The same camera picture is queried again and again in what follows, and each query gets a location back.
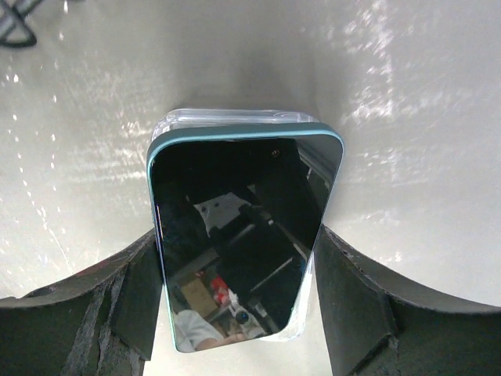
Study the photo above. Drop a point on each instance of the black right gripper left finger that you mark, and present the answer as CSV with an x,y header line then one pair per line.
x,y
99,321

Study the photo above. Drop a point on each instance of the blue-edged phone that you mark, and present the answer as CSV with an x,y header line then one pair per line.
x,y
242,235

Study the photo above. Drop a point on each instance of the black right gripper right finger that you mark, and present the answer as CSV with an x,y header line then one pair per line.
x,y
378,322

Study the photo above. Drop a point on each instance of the clear phone case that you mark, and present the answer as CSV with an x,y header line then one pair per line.
x,y
235,117

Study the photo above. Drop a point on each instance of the black wire basket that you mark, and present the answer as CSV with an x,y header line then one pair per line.
x,y
15,32

